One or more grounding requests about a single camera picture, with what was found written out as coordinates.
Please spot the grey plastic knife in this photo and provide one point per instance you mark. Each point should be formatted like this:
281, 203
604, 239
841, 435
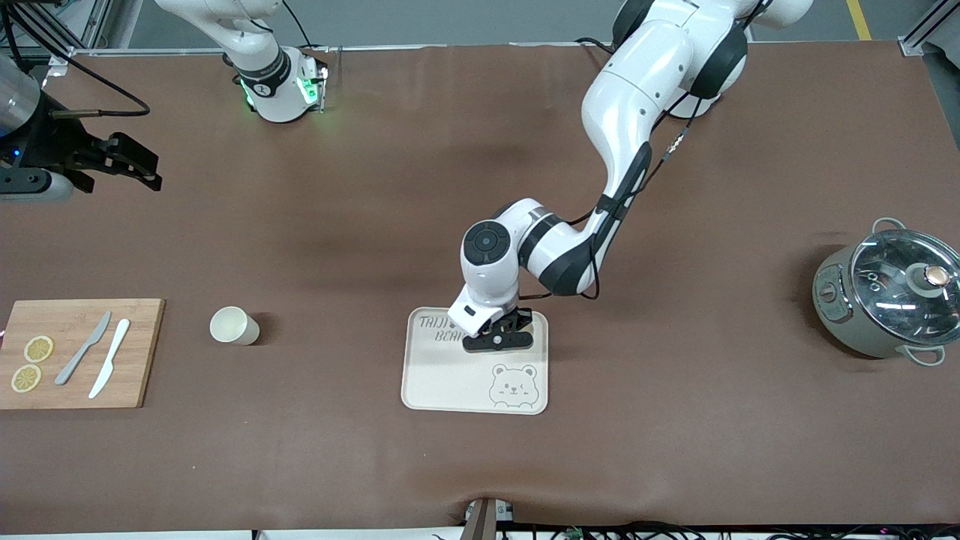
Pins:
83, 349

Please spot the aluminium frame profile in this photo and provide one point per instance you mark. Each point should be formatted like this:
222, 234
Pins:
101, 15
926, 26

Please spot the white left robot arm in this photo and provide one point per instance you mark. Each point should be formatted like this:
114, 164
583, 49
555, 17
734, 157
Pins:
637, 97

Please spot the silver table edge rail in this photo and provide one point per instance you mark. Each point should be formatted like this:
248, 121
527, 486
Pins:
150, 52

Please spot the white plastic cup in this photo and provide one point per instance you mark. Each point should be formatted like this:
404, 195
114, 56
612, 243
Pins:
244, 330

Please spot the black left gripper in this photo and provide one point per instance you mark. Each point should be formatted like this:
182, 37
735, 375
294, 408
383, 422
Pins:
514, 322

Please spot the glass pot lid with knob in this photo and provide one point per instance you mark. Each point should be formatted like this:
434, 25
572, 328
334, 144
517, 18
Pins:
885, 300

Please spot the cream tray with bear print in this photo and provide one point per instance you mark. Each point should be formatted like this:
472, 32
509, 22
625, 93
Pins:
442, 382

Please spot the bamboo cutting board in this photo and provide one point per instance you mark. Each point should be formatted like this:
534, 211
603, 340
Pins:
142, 360

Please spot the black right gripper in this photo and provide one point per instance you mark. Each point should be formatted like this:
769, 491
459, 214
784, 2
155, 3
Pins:
51, 144

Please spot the yellow lemon slice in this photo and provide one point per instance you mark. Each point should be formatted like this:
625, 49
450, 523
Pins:
26, 378
38, 349

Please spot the sage green electric cooking pot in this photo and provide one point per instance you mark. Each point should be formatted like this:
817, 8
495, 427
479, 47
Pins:
840, 322

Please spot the white plastic knife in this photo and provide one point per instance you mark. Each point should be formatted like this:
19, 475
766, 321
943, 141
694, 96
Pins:
110, 356

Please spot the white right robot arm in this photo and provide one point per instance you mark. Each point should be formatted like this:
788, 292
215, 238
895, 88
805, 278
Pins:
270, 90

